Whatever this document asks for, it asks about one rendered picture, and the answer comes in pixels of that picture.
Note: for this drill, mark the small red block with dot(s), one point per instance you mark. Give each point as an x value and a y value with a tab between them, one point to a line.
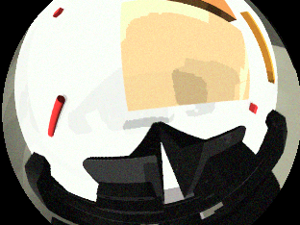
253	108
58	12

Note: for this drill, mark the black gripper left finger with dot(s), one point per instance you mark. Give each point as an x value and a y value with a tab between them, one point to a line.
145	164

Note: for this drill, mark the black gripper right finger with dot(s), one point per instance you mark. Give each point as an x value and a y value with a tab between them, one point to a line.
188	154

